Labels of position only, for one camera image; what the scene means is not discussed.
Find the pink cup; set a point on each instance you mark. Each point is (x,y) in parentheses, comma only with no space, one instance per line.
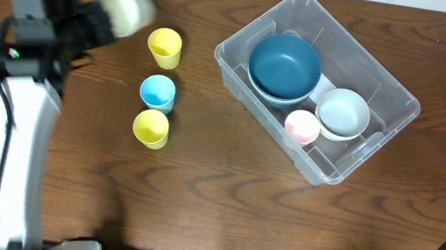
(303,126)

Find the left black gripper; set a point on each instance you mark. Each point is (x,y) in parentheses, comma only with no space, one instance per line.
(88,26)

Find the cream white cup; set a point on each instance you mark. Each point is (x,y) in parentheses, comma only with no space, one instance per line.
(129,16)

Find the white bowl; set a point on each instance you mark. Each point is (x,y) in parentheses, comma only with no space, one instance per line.
(331,136)

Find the light blue cup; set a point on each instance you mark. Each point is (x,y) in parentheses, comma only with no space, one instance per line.
(158,92)

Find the dark blue bowl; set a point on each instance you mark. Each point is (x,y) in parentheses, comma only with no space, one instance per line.
(284,67)
(275,100)

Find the clear plastic storage container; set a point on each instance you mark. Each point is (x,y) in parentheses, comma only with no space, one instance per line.
(345,63)

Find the white label in container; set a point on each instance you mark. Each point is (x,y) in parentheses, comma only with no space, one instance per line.
(324,85)

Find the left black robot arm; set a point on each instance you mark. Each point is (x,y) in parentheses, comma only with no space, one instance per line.
(32,83)

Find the light blue bowl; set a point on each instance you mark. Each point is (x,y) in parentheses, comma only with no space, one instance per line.
(344,112)

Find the yellow cup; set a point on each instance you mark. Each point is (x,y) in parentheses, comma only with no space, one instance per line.
(165,45)
(151,127)

